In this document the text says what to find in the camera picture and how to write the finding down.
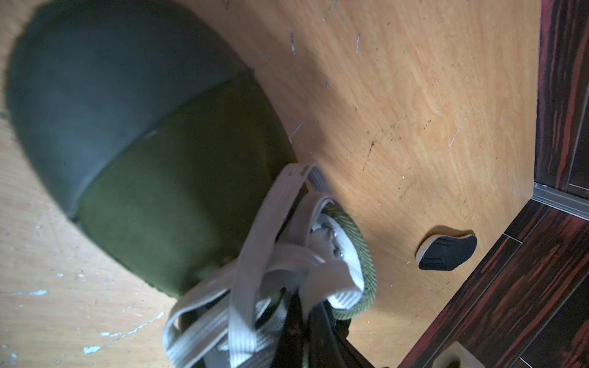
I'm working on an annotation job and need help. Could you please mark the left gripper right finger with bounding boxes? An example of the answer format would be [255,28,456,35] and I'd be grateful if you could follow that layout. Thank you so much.
[308,301,374,368]

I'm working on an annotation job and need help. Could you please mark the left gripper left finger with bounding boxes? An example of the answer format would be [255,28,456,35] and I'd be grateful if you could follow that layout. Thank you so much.
[271,294,305,368]

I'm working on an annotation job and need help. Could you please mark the green shoe white laces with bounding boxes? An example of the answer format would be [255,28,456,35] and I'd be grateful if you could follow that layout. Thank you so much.
[5,1,377,367]

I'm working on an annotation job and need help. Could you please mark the far black insole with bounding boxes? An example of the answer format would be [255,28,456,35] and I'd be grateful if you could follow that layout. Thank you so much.
[416,234,477,271]

